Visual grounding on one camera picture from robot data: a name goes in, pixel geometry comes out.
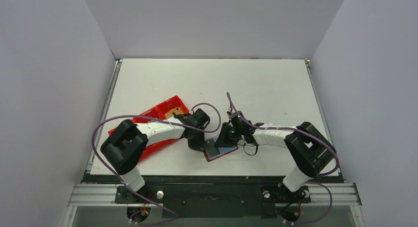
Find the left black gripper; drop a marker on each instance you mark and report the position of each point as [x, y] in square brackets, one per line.
[194, 141]

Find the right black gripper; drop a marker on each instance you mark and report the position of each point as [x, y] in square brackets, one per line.
[225, 137]

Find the red leather card holder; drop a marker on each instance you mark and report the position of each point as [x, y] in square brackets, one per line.
[223, 150]

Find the dark green VIP credit card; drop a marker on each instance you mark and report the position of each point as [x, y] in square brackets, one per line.
[211, 150]

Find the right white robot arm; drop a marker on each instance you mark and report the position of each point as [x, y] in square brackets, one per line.
[310, 150]

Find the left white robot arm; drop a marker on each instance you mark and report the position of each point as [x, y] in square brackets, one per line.
[125, 146]

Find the gold credit card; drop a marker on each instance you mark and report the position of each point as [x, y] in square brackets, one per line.
[173, 112]

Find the red plastic tray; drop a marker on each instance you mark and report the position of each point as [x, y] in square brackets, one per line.
[160, 131]

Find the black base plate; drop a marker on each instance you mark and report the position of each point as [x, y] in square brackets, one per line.
[209, 197]

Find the aluminium frame rail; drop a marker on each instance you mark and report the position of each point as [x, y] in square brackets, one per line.
[103, 195]

